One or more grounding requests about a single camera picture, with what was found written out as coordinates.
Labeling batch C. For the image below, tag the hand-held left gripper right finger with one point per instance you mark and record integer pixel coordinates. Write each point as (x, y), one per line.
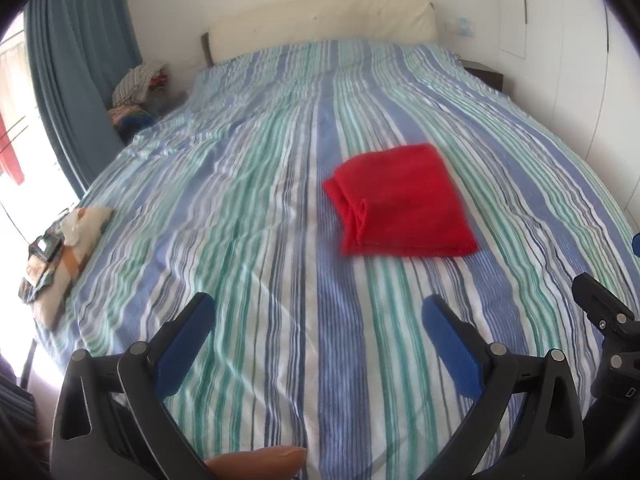
(450, 345)

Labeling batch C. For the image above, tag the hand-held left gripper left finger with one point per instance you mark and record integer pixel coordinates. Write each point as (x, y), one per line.
(185, 340)

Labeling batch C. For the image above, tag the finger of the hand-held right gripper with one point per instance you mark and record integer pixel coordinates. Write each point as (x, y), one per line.
(636, 245)
(595, 297)

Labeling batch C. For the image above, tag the red knit sweater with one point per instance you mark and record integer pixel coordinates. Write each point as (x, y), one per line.
(405, 200)

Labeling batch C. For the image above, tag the pile of mixed clothes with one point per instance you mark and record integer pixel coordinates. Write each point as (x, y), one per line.
(137, 85)

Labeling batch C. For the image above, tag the person's left hand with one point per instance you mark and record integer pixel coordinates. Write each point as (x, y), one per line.
(260, 465)

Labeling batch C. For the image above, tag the patterned cushion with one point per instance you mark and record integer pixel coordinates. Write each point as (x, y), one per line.
(65, 275)

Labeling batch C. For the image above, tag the small dark device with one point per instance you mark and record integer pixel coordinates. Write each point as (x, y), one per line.
(44, 247)

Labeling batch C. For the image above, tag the blue green striped bedspread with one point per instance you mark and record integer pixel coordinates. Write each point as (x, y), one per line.
(260, 185)

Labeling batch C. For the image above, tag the white wardrobe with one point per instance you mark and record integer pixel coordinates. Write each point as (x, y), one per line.
(565, 60)

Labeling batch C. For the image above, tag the dark wooden nightstand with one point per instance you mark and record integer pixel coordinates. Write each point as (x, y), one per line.
(485, 72)

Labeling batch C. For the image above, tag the red hanging cloth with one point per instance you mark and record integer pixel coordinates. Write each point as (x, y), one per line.
(11, 155)

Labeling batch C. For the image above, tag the blue curtain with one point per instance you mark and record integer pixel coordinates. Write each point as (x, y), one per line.
(75, 60)

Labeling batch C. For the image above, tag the cream headboard cushion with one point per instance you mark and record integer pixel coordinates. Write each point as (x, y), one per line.
(320, 20)

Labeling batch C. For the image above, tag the white wall socket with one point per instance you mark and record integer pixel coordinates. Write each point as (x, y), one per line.
(460, 26)

